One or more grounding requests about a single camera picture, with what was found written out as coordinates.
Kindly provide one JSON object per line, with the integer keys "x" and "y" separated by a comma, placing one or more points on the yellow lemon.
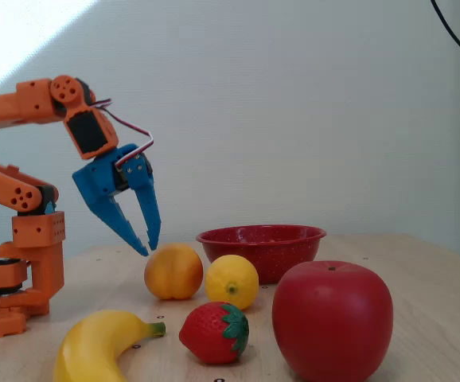
{"x": 230, "y": 278}

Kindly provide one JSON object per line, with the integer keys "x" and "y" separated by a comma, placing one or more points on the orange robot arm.
{"x": 35, "y": 103}

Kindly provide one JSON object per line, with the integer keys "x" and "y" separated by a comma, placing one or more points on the red speckled bowl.
{"x": 281, "y": 254}

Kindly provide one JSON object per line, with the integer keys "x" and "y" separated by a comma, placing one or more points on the yellow banana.
{"x": 90, "y": 342}

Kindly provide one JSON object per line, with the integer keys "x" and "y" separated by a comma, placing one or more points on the orange peach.
{"x": 172, "y": 272}

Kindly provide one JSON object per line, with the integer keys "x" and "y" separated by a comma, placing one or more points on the red apple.
{"x": 331, "y": 322}

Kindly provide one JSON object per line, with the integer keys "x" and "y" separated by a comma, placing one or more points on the red strawberry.
{"x": 206, "y": 332}

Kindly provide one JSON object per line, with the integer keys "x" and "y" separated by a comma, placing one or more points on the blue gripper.
{"x": 95, "y": 181}

